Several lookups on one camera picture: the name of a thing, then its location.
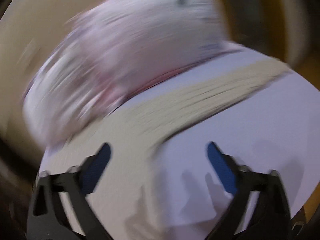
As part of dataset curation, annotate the white bed sheet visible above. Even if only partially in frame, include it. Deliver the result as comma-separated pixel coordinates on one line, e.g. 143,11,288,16
39,47,320,240

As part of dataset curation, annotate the pink floral duvet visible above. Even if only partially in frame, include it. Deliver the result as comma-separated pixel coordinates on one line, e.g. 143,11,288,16
23,0,239,148

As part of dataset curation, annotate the beige knit sweater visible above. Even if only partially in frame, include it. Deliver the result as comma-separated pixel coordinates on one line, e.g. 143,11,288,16
47,58,290,239

